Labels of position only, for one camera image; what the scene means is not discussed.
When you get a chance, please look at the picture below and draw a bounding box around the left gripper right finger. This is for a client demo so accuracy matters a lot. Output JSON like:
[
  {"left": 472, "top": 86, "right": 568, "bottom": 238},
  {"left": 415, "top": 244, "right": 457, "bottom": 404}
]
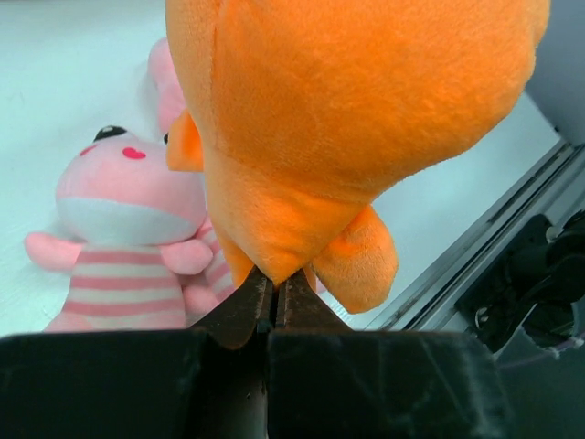
[{"left": 267, "top": 272, "right": 515, "bottom": 438}]

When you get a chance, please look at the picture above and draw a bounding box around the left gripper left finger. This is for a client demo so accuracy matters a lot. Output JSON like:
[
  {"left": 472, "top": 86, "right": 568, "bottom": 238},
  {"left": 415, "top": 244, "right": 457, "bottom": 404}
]
[{"left": 1, "top": 270, "right": 272, "bottom": 438}]

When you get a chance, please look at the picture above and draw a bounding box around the orange shark plush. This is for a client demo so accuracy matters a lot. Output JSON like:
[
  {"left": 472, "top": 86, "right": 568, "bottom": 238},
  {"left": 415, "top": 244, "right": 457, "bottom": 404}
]
[{"left": 165, "top": 1, "right": 550, "bottom": 314}]

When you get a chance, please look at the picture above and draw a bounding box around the pink striped plush lower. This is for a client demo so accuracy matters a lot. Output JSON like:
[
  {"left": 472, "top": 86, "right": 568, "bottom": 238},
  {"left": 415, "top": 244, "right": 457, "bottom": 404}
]
[{"left": 181, "top": 218, "right": 235, "bottom": 325}]

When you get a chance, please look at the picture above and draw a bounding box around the pink striped plush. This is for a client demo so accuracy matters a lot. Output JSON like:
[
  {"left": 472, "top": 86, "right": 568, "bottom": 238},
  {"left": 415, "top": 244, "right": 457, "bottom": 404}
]
[
  {"left": 181, "top": 218, "right": 235, "bottom": 325},
  {"left": 147, "top": 37, "right": 186, "bottom": 134}
]

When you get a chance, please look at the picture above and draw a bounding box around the pink plush with face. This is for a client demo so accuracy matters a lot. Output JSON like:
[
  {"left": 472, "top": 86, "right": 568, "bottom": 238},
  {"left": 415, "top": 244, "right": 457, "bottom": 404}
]
[{"left": 24, "top": 125, "right": 218, "bottom": 332}]

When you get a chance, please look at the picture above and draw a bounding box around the pink striped plush upper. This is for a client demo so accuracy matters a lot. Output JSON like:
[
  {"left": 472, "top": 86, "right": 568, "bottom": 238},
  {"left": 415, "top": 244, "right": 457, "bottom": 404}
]
[{"left": 147, "top": 37, "right": 186, "bottom": 134}]

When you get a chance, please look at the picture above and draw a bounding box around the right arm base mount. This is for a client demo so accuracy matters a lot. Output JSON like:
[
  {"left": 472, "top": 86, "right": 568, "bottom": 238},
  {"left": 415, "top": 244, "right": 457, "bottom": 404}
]
[{"left": 455, "top": 210, "right": 584, "bottom": 353}]

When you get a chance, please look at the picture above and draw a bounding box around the aluminium rail frame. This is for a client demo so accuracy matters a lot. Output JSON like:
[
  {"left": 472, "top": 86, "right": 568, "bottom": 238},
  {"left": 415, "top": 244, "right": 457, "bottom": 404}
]
[{"left": 365, "top": 141, "right": 584, "bottom": 330}]

